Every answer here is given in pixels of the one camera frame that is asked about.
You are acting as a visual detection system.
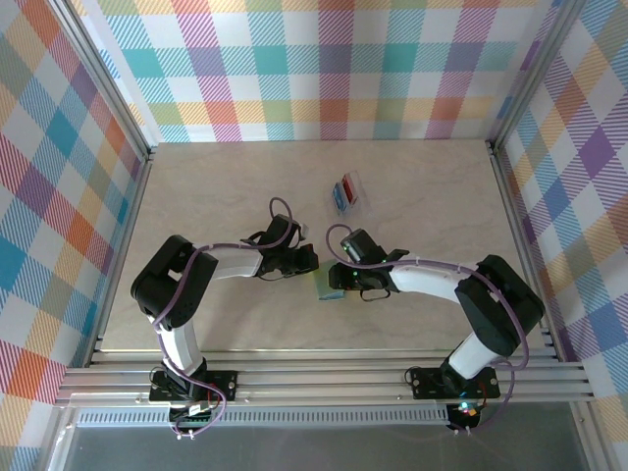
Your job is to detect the clear acrylic card box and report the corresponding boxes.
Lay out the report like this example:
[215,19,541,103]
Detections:
[326,169,377,220]

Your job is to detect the blue card stack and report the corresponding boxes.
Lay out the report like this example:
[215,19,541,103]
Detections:
[331,181,350,215]

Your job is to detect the red card stack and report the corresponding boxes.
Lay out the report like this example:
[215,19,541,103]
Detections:
[340,174,360,205]

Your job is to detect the grey metal panel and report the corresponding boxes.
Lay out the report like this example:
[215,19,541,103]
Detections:
[46,425,598,471]

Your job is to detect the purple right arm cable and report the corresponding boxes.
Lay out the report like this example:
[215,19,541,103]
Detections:
[326,223,531,438]

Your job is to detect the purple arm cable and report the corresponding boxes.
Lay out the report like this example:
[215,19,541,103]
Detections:
[152,195,308,441]
[326,223,531,438]

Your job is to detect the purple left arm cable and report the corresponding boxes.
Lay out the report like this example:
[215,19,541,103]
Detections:
[152,195,308,441]

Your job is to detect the aluminium table edge rail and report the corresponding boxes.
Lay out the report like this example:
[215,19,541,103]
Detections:
[90,348,560,367]

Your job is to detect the aluminium frame beam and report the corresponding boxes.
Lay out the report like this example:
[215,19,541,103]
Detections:
[54,362,598,407]

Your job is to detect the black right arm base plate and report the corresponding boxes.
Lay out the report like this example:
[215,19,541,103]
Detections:
[409,365,501,399]

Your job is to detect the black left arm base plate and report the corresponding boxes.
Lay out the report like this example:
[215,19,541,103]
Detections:
[149,370,240,404]

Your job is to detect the slotted grey cable duct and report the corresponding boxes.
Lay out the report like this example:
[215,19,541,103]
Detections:
[73,410,452,429]

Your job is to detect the aluminium left side rail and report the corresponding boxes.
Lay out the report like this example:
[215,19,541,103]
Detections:
[85,146,159,367]

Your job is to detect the aluminium right side rail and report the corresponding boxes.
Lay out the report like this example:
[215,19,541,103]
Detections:
[485,139,565,364]

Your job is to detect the aluminium left frame post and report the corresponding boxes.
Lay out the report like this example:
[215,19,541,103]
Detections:
[46,0,158,166]

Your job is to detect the aluminium frame post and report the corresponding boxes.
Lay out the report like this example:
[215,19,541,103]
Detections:
[46,0,158,166]
[485,0,590,158]

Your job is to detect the aluminium right frame post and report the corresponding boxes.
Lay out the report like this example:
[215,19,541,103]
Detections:
[485,0,590,158]

